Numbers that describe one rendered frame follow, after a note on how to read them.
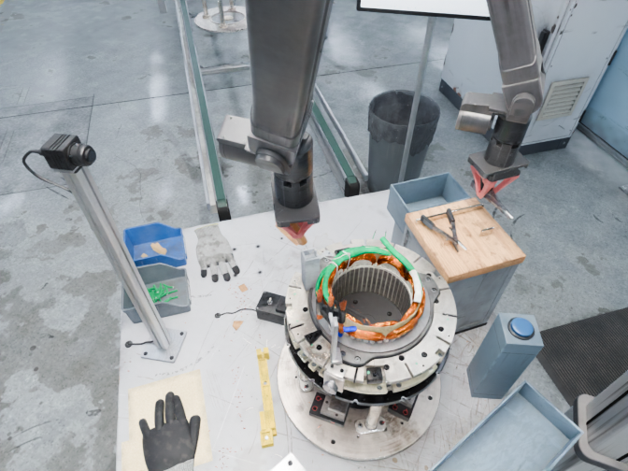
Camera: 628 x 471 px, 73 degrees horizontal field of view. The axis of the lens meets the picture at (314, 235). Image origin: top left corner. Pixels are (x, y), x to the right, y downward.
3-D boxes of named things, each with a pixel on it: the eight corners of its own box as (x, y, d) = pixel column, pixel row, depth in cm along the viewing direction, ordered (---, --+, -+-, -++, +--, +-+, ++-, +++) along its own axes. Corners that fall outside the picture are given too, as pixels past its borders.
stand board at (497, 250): (404, 221, 103) (406, 213, 101) (473, 204, 107) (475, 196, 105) (446, 284, 90) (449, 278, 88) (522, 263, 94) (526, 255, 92)
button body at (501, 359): (471, 397, 100) (506, 343, 81) (465, 369, 105) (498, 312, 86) (501, 399, 100) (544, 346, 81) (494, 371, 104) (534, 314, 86)
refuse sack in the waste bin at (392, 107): (354, 146, 264) (358, 93, 239) (411, 136, 271) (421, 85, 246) (377, 185, 239) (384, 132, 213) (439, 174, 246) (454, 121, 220)
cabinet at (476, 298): (391, 285, 122) (405, 221, 103) (448, 270, 126) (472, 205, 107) (422, 344, 109) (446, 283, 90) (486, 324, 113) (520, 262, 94)
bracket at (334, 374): (327, 375, 76) (328, 361, 72) (346, 383, 75) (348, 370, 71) (323, 384, 75) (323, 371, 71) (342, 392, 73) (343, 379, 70)
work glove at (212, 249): (193, 229, 137) (192, 223, 135) (230, 221, 139) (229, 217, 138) (200, 288, 121) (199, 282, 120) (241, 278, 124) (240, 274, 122)
